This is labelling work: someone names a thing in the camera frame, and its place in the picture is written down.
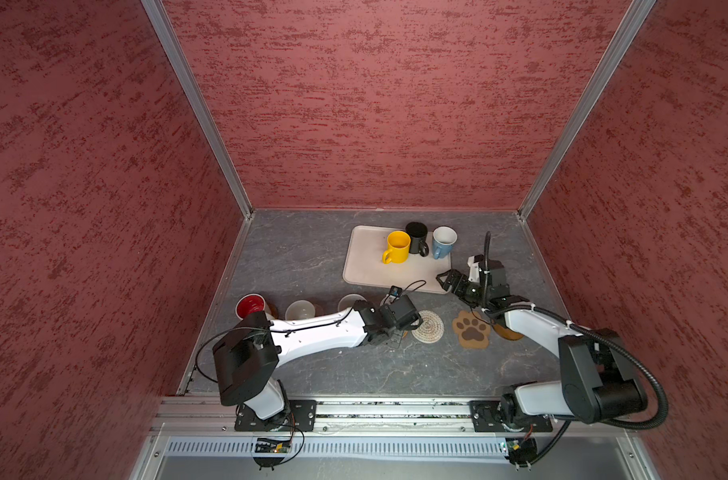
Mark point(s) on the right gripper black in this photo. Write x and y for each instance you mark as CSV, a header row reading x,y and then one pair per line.
x,y
460,280

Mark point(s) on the beige woven spiral coaster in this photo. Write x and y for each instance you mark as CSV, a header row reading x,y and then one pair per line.
x,y
431,330

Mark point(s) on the light blue mug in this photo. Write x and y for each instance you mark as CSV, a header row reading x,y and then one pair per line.
x,y
443,241

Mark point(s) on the brown paw coaster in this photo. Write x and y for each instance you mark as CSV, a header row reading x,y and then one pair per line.
x,y
472,333

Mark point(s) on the black mug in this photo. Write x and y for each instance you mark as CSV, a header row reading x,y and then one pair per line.
x,y
417,232

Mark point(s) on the yellow mug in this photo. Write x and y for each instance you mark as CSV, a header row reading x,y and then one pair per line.
x,y
397,251

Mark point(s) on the brown round wooden coaster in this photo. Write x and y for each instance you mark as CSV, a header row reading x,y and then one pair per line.
x,y
506,333

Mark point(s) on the white mug purple band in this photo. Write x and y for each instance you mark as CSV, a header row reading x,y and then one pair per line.
x,y
300,310

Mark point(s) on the white mug red inside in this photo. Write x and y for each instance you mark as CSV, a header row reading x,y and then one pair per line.
x,y
252,303

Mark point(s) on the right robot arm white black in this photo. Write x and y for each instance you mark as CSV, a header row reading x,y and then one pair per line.
x,y
600,380

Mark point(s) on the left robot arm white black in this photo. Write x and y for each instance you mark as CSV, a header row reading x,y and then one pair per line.
x,y
246,356

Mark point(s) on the beige serving tray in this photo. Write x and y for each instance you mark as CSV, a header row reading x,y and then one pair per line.
x,y
363,265

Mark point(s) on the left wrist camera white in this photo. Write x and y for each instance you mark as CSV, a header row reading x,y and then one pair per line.
x,y
399,309

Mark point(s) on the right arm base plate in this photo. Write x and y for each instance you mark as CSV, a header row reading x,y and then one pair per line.
x,y
503,416

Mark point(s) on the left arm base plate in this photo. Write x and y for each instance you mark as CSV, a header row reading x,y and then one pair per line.
x,y
296,416

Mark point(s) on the aluminium mounting rail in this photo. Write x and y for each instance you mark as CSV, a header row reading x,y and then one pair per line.
x,y
438,416

